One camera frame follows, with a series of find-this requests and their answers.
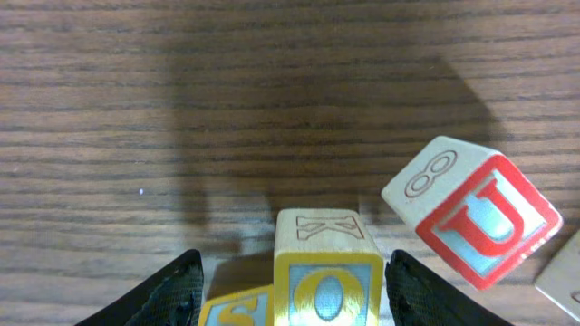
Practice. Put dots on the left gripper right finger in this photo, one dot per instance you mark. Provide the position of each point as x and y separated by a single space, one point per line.
419 297

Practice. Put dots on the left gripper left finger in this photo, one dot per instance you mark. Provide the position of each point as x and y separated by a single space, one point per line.
170 297

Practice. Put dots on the yellow O block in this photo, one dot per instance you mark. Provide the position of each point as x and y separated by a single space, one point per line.
327 269

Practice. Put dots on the yellow block centre lower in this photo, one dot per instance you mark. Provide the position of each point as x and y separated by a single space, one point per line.
253 307

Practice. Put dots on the red U block upper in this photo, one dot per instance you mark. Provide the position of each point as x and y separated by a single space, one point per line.
473 207

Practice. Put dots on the wood block green side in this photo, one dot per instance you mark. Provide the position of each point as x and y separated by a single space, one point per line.
559 281

